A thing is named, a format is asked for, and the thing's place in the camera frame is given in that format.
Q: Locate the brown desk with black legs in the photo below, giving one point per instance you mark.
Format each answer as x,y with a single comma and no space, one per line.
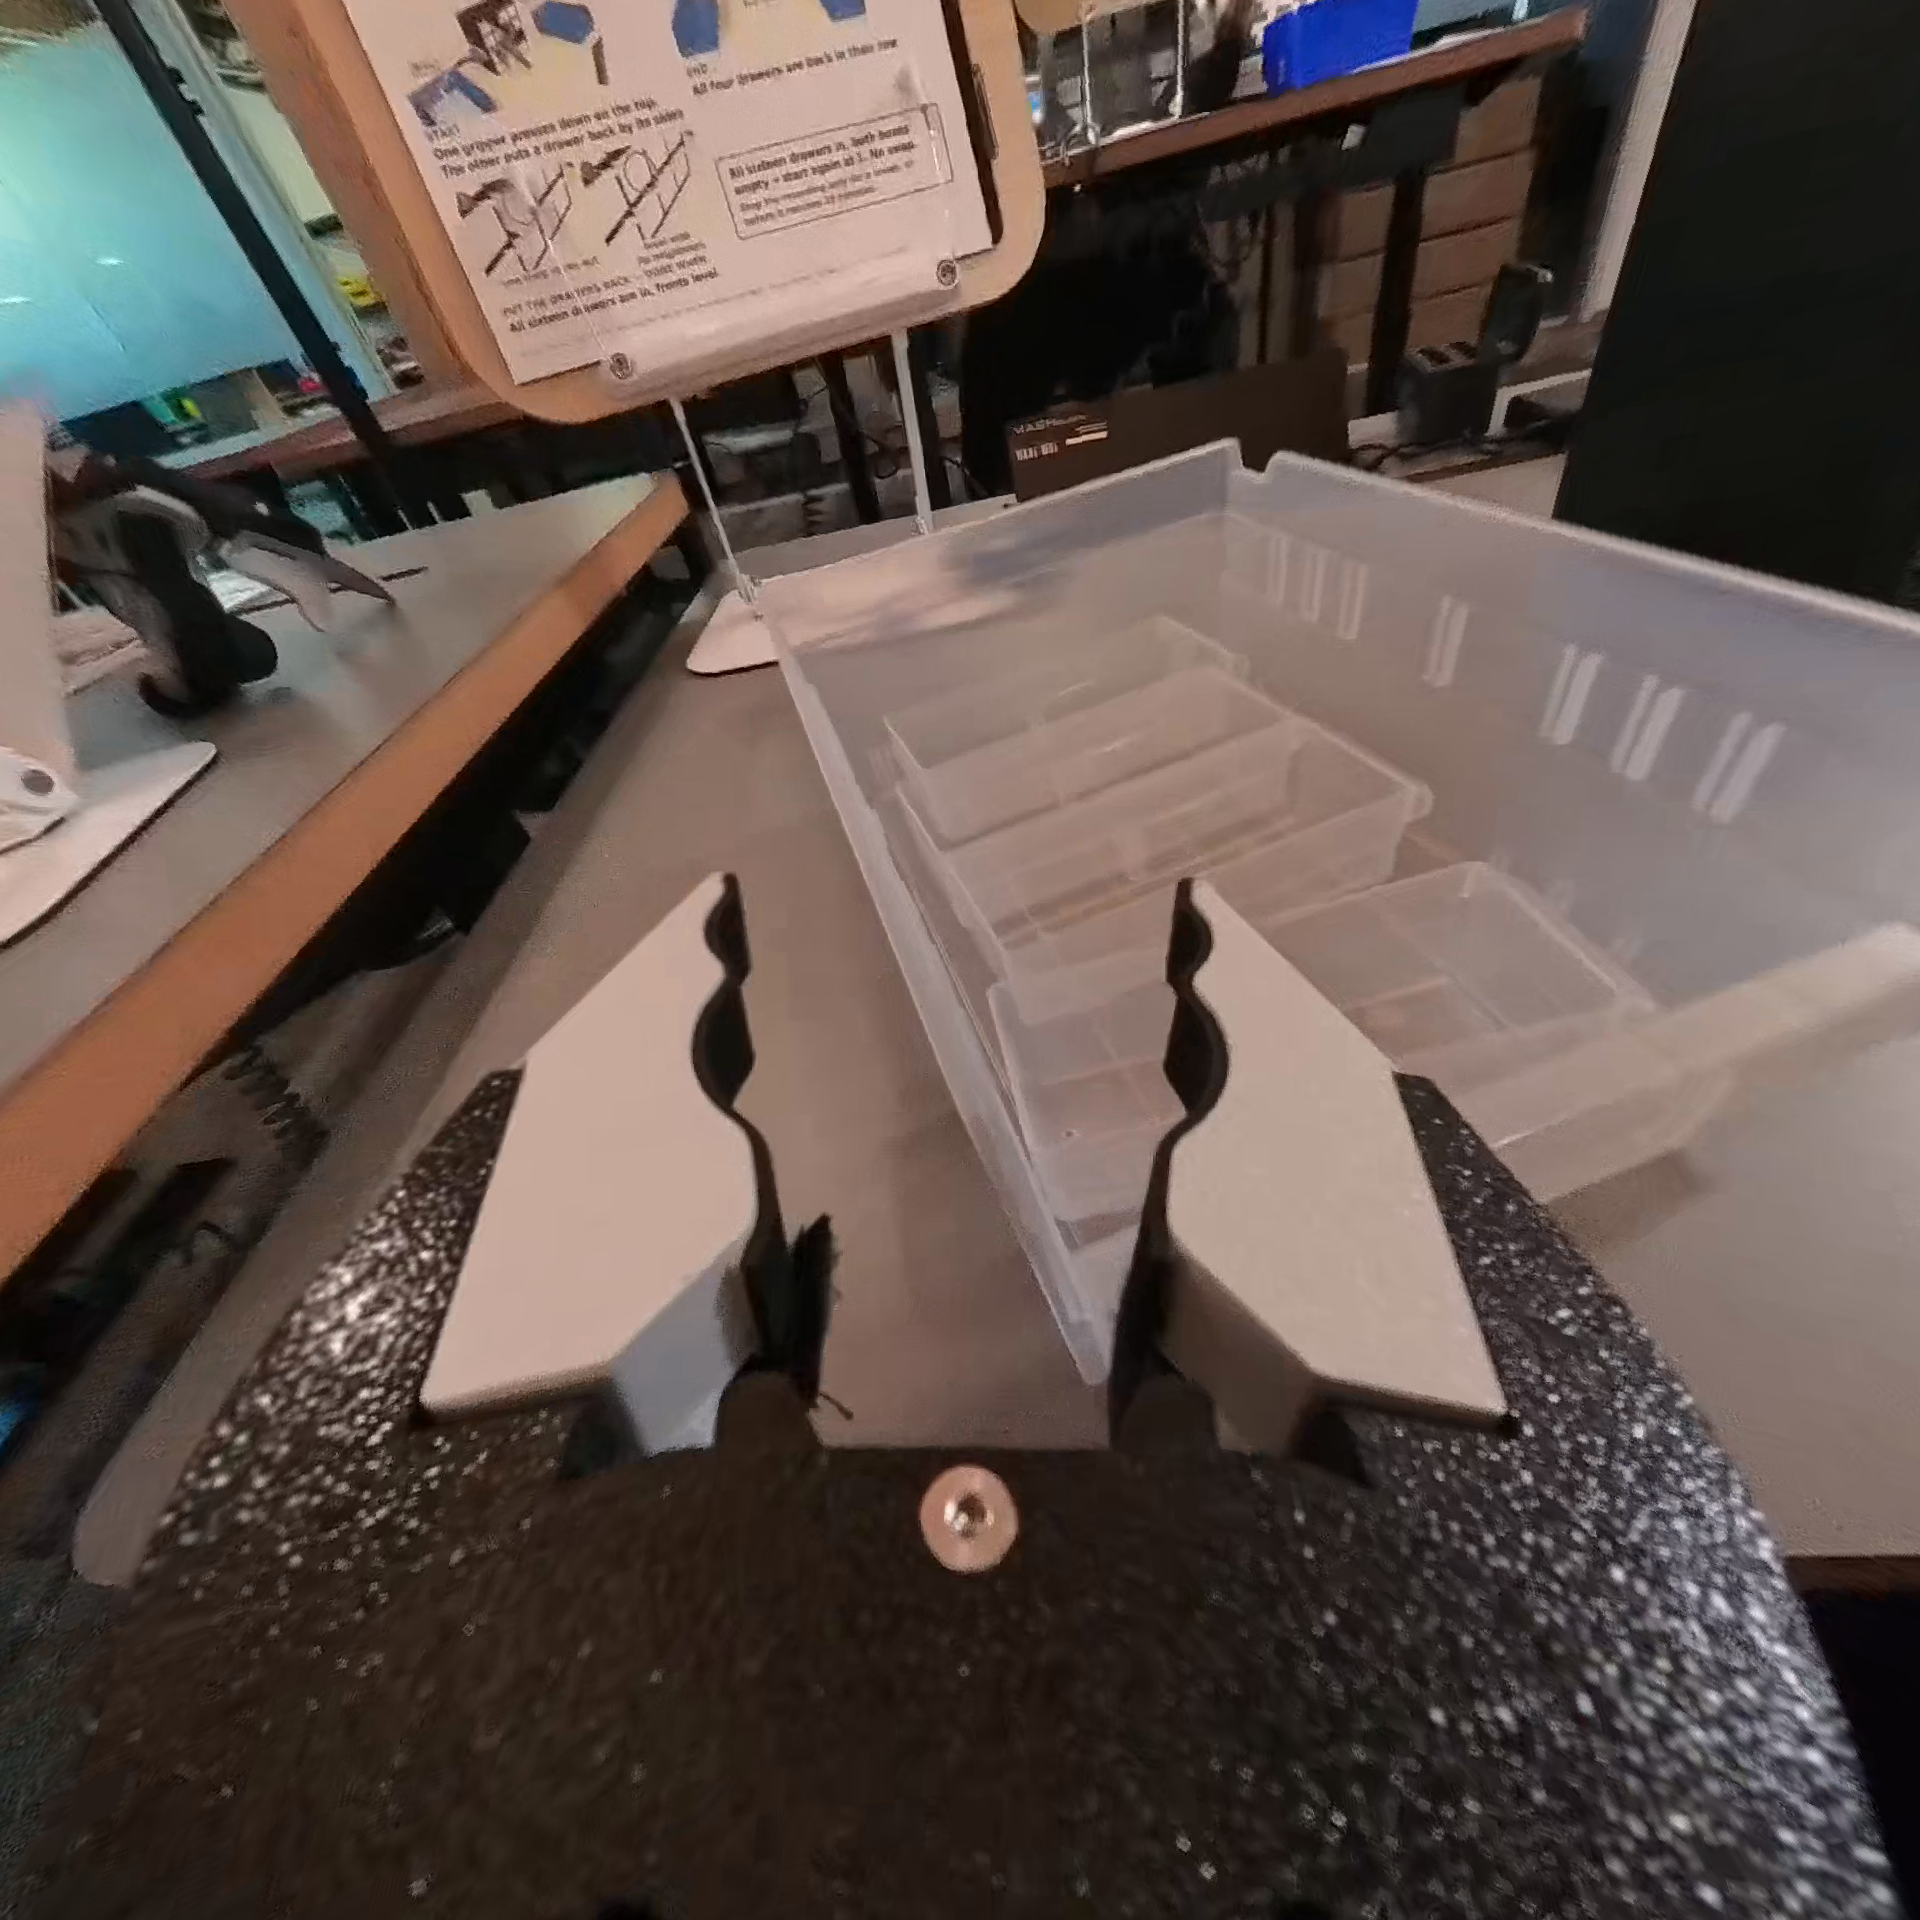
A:
1379,153

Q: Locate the small clear plastic drawer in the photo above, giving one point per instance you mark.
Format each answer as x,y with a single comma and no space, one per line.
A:
1048,718
1111,839
1471,960
1338,810

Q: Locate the cardboard box stack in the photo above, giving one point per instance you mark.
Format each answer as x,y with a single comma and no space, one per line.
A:
1442,256

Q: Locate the clear plastic storage bin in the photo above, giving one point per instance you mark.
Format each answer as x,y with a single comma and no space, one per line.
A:
1651,718

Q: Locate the blue plastic bin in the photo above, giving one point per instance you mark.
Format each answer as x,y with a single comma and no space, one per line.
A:
1338,45

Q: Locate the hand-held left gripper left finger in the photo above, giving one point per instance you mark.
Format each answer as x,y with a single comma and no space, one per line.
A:
615,1185

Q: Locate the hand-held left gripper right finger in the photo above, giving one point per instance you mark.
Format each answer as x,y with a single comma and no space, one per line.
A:
1320,1198

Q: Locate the idle hand-held gripper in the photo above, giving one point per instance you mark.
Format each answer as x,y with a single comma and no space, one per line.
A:
180,615

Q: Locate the black battery charger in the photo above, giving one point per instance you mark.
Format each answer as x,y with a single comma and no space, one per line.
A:
1442,389

